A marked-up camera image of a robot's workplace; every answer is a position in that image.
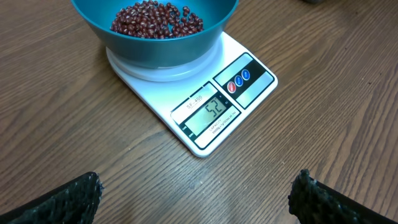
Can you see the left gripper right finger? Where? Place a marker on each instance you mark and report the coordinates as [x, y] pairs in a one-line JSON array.
[[313, 202]]

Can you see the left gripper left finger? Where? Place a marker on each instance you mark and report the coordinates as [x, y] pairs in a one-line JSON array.
[[75, 202]]

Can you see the white digital kitchen scale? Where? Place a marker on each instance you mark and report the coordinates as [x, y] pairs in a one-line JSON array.
[[204, 101]]

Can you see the red beans in bowl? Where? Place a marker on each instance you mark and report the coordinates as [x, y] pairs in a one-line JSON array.
[[155, 20]]

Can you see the blue bowl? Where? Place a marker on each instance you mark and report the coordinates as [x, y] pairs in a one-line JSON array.
[[154, 53]]

